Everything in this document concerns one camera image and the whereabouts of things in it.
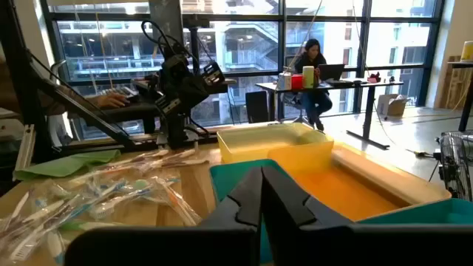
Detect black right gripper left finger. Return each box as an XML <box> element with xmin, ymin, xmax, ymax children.
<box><xmin>64</xmin><ymin>166</ymin><xmax>264</xmax><ymax>266</ymax></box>

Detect person's forearm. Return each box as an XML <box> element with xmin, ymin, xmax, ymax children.
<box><xmin>38</xmin><ymin>86</ymin><xmax>99</xmax><ymax>116</ymax></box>

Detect purple bristle toothbrush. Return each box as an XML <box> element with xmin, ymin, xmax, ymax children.
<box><xmin>33</xmin><ymin>183</ymin><xmax>125</xmax><ymax>237</ymax></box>

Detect green white toothbrush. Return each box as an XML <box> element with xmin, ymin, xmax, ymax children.
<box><xmin>121</xmin><ymin>178</ymin><xmax>180</xmax><ymax>197</ymax></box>

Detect black operator desk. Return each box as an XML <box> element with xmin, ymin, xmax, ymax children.
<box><xmin>68</xmin><ymin>101</ymin><xmax>160</xmax><ymax>136</ymax></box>

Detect black fan power cable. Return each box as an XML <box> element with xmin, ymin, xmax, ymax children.
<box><xmin>404</xmin><ymin>147</ymin><xmax>443</xmax><ymax>160</ymax></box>

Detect dark laptop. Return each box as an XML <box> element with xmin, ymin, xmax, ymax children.
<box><xmin>318</xmin><ymin>63</ymin><xmax>347</xmax><ymax>82</ymax></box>

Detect black standing desk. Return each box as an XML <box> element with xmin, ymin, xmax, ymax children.
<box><xmin>254</xmin><ymin>79</ymin><xmax>404</xmax><ymax>151</ymax></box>

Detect large glass window wall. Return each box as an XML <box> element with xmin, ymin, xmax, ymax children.
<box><xmin>38</xmin><ymin>0</ymin><xmax>446</xmax><ymax>141</ymax></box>

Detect yellow plastic bin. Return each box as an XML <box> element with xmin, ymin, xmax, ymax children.
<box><xmin>217</xmin><ymin>122</ymin><xmax>336</xmax><ymax>165</ymax></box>

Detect leaning cardboard sheets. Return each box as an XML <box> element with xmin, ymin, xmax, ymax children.
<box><xmin>441</xmin><ymin>55</ymin><xmax>463</xmax><ymax>110</ymax></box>

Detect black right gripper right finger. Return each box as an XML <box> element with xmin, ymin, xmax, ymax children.
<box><xmin>261</xmin><ymin>166</ymin><xmax>473</xmax><ymax>266</ymax></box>

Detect black side table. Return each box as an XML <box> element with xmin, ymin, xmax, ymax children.
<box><xmin>446</xmin><ymin>61</ymin><xmax>473</xmax><ymax>133</ymax></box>

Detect orange plastic bin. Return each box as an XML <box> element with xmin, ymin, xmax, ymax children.
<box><xmin>268</xmin><ymin>141</ymin><xmax>452</xmax><ymax>222</ymax></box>

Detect yellow roll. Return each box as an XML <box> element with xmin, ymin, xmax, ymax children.
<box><xmin>460</xmin><ymin>40</ymin><xmax>473</xmax><ymax>63</ymax></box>

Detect blue white toothbrush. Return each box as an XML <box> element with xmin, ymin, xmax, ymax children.
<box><xmin>86</xmin><ymin>180</ymin><xmax>178</xmax><ymax>222</ymax></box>

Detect green toothbrushes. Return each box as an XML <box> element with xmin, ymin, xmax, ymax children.
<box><xmin>143</xmin><ymin>149</ymin><xmax>210</xmax><ymax>170</ymax></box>

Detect person's hand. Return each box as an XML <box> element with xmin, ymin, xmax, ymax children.
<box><xmin>95</xmin><ymin>92</ymin><xmax>130</xmax><ymax>110</ymax></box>

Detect orange white toothbrush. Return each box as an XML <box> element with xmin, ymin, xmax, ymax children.
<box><xmin>105</xmin><ymin>149</ymin><xmax>171</xmax><ymax>174</ymax></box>
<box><xmin>157</xmin><ymin>179</ymin><xmax>203</xmax><ymax>227</ymax></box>

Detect computer keyboard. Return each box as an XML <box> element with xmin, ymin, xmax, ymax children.
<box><xmin>98</xmin><ymin>86</ymin><xmax>140</xmax><ymax>100</ymax></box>

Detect white toothbrush purple bristles wrapped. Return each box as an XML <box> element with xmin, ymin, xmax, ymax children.
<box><xmin>7</xmin><ymin>199</ymin><xmax>82</xmax><ymax>263</ymax></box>

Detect open cardboard box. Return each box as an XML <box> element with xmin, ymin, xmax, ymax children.
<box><xmin>376</xmin><ymin>93</ymin><xmax>408</xmax><ymax>120</ymax></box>

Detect green cloth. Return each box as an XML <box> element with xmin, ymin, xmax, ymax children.
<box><xmin>13</xmin><ymin>149</ymin><xmax>122</xmax><ymax>182</ymax></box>

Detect person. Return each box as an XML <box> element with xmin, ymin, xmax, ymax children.
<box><xmin>294</xmin><ymin>38</ymin><xmax>333</xmax><ymax>132</ymax></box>

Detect large teal-blue plastic bin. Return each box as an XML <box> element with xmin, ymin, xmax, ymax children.
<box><xmin>356</xmin><ymin>198</ymin><xmax>473</xmax><ymax>226</ymax></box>

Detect black aluminium rig frame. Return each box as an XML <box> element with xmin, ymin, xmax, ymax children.
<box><xmin>0</xmin><ymin>0</ymin><xmax>222</xmax><ymax>163</ymax></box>

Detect pale green roll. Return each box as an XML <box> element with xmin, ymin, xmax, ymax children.
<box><xmin>302</xmin><ymin>65</ymin><xmax>316</xmax><ymax>89</ymax></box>

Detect black floor fan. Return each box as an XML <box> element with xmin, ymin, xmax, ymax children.
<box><xmin>435</xmin><ymin>131</ymin><xmax>473</xmax><ymax>202</ymax></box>

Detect silver aluminium bracket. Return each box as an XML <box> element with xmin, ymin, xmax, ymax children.
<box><xmin>13</xmin><ymin>124</ymin><xmax>37</xmax><ymax>174</ymax></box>

